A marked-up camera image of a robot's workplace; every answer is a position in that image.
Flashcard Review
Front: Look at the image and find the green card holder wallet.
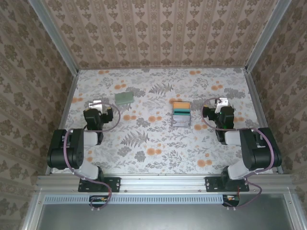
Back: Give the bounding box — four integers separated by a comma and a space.
114, 92, 134, 106

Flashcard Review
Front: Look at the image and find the white printed card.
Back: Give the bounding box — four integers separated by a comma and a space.
173, 115, 190, 127

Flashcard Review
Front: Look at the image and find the orange card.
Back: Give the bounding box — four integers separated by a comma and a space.
173, 102, 191, 110

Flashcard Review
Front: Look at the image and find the stack of coloured sponges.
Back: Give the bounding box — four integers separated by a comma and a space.
171, 102, 192, 127

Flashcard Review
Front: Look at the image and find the left black connector board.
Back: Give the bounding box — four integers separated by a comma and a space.
89, 195, 109, 208

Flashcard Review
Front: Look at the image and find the black connector board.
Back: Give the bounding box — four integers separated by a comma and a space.
222, 194, 240, 207
89, 195, 109, 208

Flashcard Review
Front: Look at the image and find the right black connector board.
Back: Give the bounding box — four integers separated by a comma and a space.
222, 194, 240, 207

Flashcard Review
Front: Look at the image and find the grey metal sheet panel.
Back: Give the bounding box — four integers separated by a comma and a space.
37, 203, 297, 230

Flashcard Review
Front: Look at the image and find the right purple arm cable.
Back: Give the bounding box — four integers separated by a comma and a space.
201, 97, 276, 209

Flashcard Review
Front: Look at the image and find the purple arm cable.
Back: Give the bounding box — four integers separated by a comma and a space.
62, 101, 121, 212
201, 97, 276, 209

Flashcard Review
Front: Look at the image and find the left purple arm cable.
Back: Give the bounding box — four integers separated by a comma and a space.
62, 101, 121, 212

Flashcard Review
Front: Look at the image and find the left aluminium side rail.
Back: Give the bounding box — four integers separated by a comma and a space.
45, 70, 80, 175

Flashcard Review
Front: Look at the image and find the aluminium side rail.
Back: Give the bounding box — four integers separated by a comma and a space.
45, 70, 80, 175
243, 68, 284, 174

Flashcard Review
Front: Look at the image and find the right aluminium side rail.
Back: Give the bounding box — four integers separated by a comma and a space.
243, 68, 284, 174

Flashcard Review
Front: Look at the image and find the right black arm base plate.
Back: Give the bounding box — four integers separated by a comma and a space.
205, 176, 250, 193

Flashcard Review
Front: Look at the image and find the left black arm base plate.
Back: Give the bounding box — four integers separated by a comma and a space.
78, 176, 121, 193

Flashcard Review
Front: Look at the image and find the thin aluminium wall-side rail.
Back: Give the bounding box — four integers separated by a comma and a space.
77, 65, 248, 71

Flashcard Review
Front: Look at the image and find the left aluminium corner post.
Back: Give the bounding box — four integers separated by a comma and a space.
28, 0, 80, 75

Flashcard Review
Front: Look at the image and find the aluminium corner post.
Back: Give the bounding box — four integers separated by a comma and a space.
245, 0, 293, 74
28, 0, 80, 75

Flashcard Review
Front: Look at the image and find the long aluminium table edge rail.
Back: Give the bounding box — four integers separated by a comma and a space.
35, 174, 292, 192

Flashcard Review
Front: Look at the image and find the right aluminium corner post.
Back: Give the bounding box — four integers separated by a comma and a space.
245, 0, 293, 74

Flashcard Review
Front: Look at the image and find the grey slotted cable duct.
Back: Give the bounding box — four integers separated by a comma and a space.
44, 194, 227, 205

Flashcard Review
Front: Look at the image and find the left lower aluminium frame rail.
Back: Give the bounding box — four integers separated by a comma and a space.
20, 189, 44, 230

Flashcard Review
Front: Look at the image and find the aluminium frame rail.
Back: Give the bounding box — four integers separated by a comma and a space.
20, 189, 44, 230
284, 191, 304, 230

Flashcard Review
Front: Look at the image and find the right lower aluminium frame rail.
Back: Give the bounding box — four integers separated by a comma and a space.
284, 191, 304, 230

